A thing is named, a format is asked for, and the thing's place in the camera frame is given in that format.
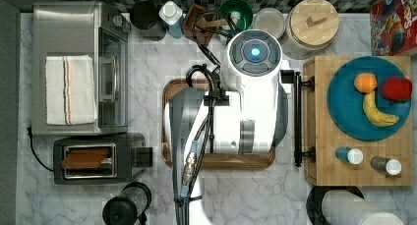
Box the white striped towel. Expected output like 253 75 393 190
45 55 96 126

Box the red apple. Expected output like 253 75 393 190
382 77 413 101

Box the brown wooden tray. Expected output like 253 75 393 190
161 79 275 170

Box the green bowl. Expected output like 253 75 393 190
219 0 253 30

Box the black coffee grinder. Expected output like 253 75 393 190
102 182 151 225

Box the red cereal box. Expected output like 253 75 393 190
370 0 417 56

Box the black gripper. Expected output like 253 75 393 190
280 70 295 84

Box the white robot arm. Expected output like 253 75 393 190
163 29 288 225

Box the teal shaker white cap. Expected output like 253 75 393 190
335 146 364 165

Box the bamboo wooden drawer box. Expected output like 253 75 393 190
302 56 414 187

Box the black round cup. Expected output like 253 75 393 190
130 1 166 41

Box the grey shaker white cap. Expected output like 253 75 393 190
371 156 402 176

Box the black toaster with bread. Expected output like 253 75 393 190
53 133 153 185

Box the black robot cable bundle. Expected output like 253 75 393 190
173 9 242 225

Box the yellow banana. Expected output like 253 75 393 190
363 91 399 127

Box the orange fruit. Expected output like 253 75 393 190
354 73 378 93

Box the jar with wooden lid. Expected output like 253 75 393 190
286 0 339 51

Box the wooden knife block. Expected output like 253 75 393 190
182 4 227 46

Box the black power cord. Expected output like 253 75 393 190
27 126 55 173

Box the teal round plate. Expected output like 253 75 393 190
328 56 411 141

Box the clear round container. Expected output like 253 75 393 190
252 8 285 38

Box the white capped blue bottle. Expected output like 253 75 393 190
158 1 184 38

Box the stainless toaster oven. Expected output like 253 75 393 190
31 1 130 136

